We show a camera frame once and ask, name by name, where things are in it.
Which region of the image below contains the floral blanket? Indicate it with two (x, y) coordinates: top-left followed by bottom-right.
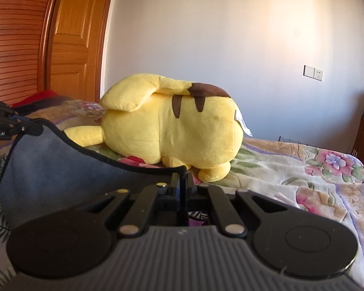
(0, 95), (364, 291)

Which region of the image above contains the yellow plush toy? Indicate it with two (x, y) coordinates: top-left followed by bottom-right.
(64, 73), (253, 183)

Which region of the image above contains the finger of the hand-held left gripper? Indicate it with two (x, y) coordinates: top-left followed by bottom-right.
(0, 95), (22, 121)
(0, 114), (45, 136)

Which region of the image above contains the red cloth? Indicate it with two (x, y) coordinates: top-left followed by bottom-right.
(11, 90), (61, 108)

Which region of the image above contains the grey-blue towel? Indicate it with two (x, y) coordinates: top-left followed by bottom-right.
(0, 121), (189, 229)

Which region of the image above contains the wooden louvered door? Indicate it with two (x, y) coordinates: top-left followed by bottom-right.
(0, 0), (57, 106)

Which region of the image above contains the white wall socket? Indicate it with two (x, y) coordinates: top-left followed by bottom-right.
(303, 65), (324, 82)

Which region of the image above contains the wooden panel door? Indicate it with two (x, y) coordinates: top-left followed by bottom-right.
(45, 0), (117, 104)

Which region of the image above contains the black wire rack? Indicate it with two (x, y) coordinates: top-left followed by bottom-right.
(277, 136), (310, 145)

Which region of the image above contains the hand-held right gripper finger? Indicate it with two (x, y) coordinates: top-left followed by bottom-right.
(183, 172), (292, 239)
(85, 172), (184, 239)

